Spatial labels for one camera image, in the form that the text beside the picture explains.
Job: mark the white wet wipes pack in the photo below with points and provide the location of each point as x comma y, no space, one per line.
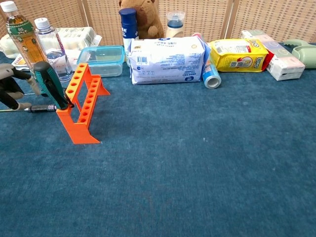
168,61

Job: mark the white squeeze bottle clear cap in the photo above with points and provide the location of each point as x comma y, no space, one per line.
174,30

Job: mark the clear water bottle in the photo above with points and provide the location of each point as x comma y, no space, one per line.
53,49

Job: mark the blue white spray can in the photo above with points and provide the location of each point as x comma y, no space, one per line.
128,27

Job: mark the large green black screwdriver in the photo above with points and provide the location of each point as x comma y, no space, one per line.
49,81

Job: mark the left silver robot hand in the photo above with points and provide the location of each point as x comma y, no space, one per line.
7,86

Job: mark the clear container blue lid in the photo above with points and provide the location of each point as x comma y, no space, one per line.
103,61

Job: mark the orange plastic tool rack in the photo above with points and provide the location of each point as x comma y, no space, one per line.
79,130

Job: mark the white egg carton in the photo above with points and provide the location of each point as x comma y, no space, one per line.
76,37

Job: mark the yellow red snack box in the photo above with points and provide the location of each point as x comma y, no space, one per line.
270,61

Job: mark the brown capybara plush toy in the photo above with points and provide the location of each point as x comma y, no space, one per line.
148,19

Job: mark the wicker folding screen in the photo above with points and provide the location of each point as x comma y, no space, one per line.
209,14

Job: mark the blue felt table cover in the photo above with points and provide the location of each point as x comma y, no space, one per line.
172,160

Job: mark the green lint roller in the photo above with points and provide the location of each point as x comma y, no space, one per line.
303,53

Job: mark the pastel tissue box pack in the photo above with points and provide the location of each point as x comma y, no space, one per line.
284,64

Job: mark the green tea bottle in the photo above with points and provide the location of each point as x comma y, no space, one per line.
22,37

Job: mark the yellow Lipo biscuit bag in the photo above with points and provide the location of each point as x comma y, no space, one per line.
237,56

